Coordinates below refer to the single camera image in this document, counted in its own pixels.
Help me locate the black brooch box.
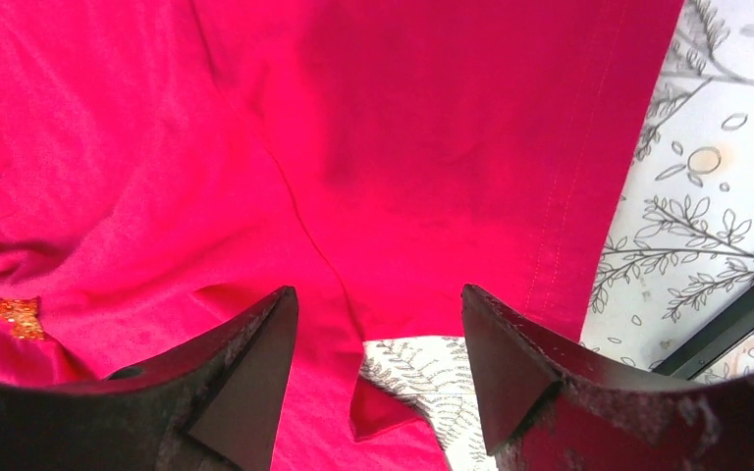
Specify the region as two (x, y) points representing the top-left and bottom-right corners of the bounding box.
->
(653, 286), (754, 380)

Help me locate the orange glitter brooch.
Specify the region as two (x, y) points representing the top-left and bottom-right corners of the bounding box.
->
(0, 298), (45, 340)

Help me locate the red t-shirt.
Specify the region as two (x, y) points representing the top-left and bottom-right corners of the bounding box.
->
(0, 0), (685, 471)

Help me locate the floral patterned table mat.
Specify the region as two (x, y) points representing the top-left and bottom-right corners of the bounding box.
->
(365, 1), (754, 470)

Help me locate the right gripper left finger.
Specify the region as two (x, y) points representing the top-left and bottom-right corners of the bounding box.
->
(0, 287), (298, 470)

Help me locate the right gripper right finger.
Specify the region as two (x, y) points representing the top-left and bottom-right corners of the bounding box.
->
(461, 285), (754, 470)

